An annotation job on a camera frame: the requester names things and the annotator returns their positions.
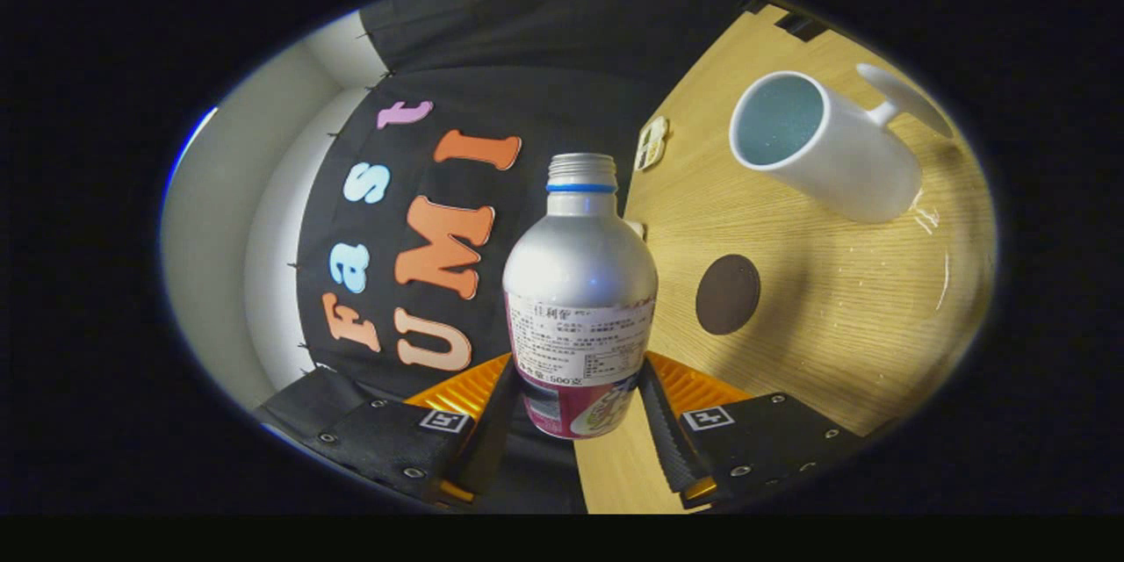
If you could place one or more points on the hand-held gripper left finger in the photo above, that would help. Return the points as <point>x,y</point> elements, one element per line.
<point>487,439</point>

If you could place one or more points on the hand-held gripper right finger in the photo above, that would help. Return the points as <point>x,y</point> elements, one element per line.
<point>667,439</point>

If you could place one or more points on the brown round coaster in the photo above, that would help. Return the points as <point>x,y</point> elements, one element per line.
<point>727,294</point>

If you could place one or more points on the silver juice bottle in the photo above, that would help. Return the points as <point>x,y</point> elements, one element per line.
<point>580,281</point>

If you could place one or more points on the white cup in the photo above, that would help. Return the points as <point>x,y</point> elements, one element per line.
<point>852,158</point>

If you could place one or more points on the wooden table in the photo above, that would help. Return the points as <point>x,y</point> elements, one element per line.
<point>834,307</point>

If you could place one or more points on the white divided dish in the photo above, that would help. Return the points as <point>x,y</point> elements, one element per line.
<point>652,143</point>

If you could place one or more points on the black backdrop cloth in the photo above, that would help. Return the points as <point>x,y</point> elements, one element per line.
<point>527,61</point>

